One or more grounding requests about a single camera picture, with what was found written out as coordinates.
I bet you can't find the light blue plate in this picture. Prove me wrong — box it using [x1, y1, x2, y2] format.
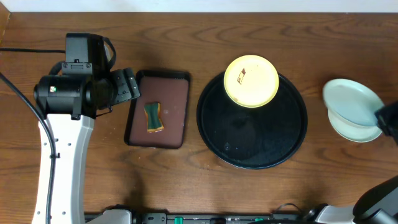
[328, 109, 382, 142]

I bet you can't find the light green plate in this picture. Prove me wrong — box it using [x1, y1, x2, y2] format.
[323, 78, 384, 126]

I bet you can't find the green orange sponge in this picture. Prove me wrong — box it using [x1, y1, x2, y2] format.
[144, 103, 164, 133]

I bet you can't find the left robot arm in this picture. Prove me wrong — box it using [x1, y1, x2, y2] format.
[32, 68, 139, 223]

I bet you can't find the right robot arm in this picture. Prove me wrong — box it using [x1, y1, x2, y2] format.
[300, 100, 397, 224]

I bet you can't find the rectangular black brown tray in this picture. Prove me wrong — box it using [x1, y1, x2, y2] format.
[124, 69, 191, 149]

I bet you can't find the round black tray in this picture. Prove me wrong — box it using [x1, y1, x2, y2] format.
[197, 73, 308, 169]

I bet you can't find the yellow plate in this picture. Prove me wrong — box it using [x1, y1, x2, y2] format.
[223, 55, 279, 108]

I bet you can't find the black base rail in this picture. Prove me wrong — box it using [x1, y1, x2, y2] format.
[132, 213, 303, 224]

